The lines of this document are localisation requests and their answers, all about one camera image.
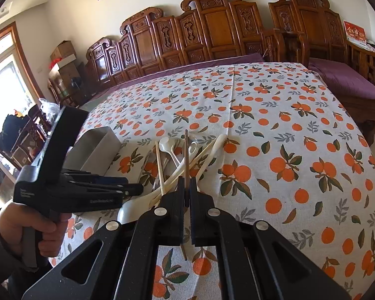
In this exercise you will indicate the large white serving spoon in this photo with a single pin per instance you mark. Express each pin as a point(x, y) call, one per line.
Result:
point(132, 209)

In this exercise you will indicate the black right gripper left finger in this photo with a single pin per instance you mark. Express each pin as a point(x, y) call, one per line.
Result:
point(159, 226)

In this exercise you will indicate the cream plastic chopstick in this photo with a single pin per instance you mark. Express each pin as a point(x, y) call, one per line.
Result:
point(160, 169)

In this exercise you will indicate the metal rectangular utensil tray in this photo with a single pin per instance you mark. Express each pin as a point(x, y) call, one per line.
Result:
point(94, 151)

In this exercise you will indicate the red gift box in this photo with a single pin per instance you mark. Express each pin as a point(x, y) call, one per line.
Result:
point(356, 34)

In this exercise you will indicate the white ceramic spoon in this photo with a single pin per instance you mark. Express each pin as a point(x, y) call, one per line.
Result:
point(166, 145)

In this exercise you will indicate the carved wooden armchair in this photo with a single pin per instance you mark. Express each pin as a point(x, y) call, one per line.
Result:
point(312, 30)

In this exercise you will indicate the cardboard boxes stack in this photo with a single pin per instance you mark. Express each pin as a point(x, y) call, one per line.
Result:
point(63, 63)

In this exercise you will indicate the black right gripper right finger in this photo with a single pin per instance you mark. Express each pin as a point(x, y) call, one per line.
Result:
point(234, 241)

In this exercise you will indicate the purple seat cushion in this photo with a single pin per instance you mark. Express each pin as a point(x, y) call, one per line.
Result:
point(342, 79)

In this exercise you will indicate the person's left hand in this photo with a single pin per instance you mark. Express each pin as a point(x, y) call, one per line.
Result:
point(14, 217)

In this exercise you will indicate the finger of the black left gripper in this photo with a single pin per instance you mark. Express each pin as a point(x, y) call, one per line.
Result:
point(97, 186)
point(72, 172)

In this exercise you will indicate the orange print tablecloth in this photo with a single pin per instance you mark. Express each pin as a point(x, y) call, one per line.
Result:
point(293, 156)

